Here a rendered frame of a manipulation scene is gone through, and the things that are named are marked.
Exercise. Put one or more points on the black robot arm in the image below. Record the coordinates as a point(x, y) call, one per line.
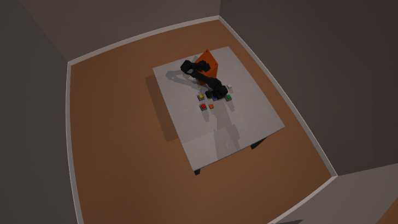
point(213, 83)

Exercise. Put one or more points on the yellow button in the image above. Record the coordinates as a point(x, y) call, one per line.
point(200, 97)

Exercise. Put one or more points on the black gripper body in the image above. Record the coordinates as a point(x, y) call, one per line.
point(209, 93)

